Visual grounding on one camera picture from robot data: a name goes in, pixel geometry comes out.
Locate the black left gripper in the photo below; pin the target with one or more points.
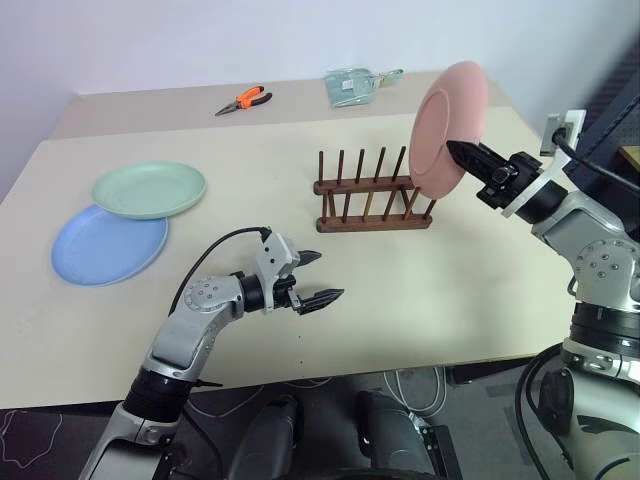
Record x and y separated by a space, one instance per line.
288 290

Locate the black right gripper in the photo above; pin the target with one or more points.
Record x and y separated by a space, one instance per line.
510 182

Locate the pink plate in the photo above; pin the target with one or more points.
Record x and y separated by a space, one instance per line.
440 120

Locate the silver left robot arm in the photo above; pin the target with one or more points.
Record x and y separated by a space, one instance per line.
185 335

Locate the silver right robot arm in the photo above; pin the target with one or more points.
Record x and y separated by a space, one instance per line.
595 225

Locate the wooden dish rack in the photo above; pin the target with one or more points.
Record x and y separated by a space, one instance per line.
372 220

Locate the white power socket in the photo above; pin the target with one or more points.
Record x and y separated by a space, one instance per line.
570 122

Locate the dark ribbed panel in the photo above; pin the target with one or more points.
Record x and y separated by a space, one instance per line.
620 100

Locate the light green dustpan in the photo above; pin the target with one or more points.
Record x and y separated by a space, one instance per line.
350 85

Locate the dark rounded shape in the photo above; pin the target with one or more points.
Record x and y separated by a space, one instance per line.
270 440
390 435

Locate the green plate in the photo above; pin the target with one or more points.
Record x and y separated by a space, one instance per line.
150 187

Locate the blue plate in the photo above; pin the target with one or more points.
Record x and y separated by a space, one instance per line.
100 250

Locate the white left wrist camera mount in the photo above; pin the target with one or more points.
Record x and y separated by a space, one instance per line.
274 252

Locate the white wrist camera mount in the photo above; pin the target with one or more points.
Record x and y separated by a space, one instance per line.
537 186
274 252

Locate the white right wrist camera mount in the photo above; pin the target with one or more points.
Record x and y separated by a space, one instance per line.
537 186

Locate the black table frame bar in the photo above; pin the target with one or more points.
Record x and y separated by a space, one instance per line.
480 374

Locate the black metal bracket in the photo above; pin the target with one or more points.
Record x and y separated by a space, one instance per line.
442 450

